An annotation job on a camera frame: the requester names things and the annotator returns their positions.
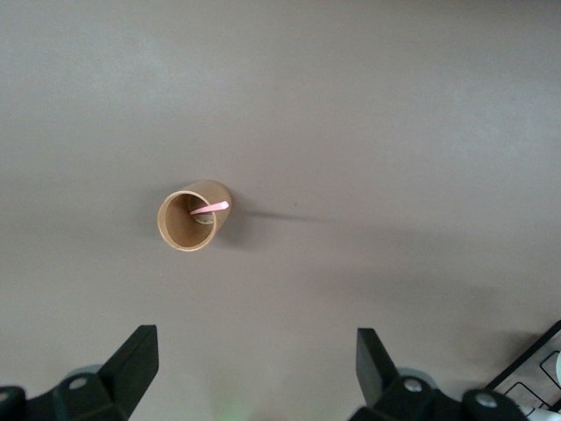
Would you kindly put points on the pink chopstick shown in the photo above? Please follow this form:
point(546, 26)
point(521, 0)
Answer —
point(210, 208)

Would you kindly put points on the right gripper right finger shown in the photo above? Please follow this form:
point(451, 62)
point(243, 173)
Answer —
point(381, 373)

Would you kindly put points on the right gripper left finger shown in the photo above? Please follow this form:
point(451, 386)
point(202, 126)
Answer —
point(127, 368)

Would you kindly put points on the white cup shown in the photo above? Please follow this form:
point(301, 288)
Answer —
point(557, 368)
point(541, 414)

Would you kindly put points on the light wooden cylindrical cup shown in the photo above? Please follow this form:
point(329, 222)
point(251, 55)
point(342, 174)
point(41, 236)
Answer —
point(179, 228)

